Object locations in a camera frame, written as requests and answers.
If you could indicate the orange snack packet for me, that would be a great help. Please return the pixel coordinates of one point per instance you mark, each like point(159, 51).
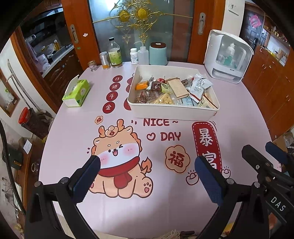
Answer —
point(141, 85)

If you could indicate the long brown cracker packet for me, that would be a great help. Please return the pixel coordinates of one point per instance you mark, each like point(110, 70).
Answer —
point(178, 88)

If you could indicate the wooden cabinet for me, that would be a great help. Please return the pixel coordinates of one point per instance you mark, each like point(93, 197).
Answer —
point(271, 92)

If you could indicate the white plastic bin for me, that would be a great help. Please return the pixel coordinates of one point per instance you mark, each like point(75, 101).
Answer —
point(172, 112)

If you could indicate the white pill bottle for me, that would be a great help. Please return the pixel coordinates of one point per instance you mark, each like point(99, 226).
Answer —
point(134, 57)

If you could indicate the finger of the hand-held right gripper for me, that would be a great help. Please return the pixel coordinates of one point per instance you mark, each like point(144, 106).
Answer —
point(276, 152)
point(255, 158)

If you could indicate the teal canister brown lid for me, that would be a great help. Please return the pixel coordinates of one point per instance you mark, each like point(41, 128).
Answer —
point(158, 55)

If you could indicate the glass bottle green label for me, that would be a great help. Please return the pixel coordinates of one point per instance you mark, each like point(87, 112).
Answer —
point(115, 56)

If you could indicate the small green snack packet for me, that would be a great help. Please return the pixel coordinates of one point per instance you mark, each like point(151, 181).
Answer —
point(165, 87)

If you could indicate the clear packet yellow crackers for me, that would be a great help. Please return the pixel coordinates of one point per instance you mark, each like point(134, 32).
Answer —
point(164, 100)

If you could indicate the dark red snack packet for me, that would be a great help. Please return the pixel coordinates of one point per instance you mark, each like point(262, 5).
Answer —
point(155, 85)

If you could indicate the grey white puffed snack bag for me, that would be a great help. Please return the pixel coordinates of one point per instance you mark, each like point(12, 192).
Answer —
point(199, 83)
point(197, 94)

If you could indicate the clear nut bar packet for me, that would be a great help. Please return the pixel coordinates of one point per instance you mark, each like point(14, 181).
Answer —
point(142, 97)

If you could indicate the pink printed tablecloth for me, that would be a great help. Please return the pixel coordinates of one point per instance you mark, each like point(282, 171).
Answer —
point(149, 206)

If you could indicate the sliding glass door gold ornament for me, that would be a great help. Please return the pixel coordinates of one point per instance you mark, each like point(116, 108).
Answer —
point(174, 34)

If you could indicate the light blue snack packet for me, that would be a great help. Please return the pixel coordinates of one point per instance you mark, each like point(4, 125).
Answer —
point(187, 101)

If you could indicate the metal tin can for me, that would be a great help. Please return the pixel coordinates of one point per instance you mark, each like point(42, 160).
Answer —
point(105, 60)

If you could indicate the white squeeze bottle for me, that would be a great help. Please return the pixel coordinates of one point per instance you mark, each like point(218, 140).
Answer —
point(143, 56)

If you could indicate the red lid jar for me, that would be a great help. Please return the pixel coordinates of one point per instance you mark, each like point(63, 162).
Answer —
point(24, 115)

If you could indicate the pink door decoration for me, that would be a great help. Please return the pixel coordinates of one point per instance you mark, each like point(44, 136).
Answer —
point(255, 20)

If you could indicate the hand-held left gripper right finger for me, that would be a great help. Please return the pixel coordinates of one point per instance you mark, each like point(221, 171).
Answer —
point(209, 181)

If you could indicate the small glass jar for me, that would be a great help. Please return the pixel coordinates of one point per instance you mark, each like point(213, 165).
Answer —
point(92, 66)

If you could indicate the cardboard box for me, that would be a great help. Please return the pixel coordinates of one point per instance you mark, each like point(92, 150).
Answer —
point(279, 140)

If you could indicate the white bottle teal label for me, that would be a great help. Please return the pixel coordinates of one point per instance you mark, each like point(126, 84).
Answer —
point(230, 52)

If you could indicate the wooden framed picture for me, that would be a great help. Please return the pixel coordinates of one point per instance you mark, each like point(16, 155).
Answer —
point(9, 96)

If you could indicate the white countertop sterilizer cabinet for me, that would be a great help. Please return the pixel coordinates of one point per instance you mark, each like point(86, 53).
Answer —
point(213, 46)

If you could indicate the cream wafer packet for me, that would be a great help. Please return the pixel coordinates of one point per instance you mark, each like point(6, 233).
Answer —
point(206, 102)

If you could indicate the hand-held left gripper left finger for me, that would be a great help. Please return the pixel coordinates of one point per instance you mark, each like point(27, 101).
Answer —
point(86, 179)

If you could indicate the dark wooden entry door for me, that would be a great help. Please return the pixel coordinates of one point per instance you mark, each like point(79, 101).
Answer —
point(250, 41)

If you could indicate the yellow bottle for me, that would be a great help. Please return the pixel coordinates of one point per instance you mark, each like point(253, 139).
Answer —
point(56, 44)

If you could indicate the white wall switch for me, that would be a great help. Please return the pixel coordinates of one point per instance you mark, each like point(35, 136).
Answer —
point(235, 7)

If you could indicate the green tissue box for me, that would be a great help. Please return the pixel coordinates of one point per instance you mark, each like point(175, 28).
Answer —
point(78, 92)

